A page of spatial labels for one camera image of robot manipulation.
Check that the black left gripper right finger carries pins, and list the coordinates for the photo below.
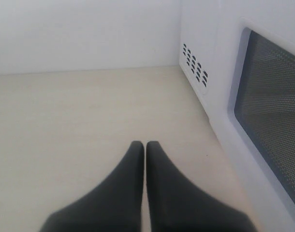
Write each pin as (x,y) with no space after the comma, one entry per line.
(178,205)

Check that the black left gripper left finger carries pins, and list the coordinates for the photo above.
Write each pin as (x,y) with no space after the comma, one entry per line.
(113,206)

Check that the white microwave door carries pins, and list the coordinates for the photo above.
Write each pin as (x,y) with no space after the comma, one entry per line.
(253,86)

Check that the white microwave oven body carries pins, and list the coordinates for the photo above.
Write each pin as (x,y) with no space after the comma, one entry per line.
(200,22)

